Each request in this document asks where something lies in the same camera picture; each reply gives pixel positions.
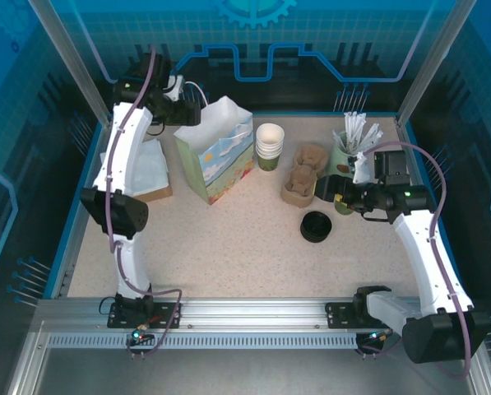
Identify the printed paper gift bag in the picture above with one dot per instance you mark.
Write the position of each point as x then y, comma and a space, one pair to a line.
212, 123

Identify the brown pulp cup carrier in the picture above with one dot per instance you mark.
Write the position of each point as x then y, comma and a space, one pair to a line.
300, 181

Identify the stack of white napkins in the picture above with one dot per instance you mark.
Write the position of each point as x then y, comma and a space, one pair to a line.
150, 164

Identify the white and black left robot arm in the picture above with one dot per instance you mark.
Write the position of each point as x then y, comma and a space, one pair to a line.
123, 144

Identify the green jar straw holder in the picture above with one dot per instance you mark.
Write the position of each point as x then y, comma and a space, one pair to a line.
336, 160

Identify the stack of black cup lids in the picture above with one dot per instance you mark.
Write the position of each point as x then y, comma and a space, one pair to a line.
317, 228

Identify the white wrapped straw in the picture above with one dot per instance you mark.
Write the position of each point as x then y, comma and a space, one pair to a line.
348, 127
376, 141
339, 138
353, 125
360, 125
370, 136

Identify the stack of green paper cups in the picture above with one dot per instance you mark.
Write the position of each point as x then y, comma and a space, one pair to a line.
269, 144

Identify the small circuit board with LED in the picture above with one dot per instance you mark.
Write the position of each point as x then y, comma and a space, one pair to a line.
376, 336
140, 336

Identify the aluminium frame post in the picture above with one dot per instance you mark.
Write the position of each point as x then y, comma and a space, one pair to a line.
430, 70
80, 70

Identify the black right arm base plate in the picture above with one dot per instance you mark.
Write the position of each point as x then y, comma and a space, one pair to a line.
337, 314

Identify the aluminium mounting rail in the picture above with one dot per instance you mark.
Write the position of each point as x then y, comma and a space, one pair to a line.
249, 312

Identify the aluminium base frame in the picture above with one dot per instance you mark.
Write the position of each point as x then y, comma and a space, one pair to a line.
249, 370

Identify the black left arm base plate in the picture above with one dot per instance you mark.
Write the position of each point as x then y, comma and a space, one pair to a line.
115, 322

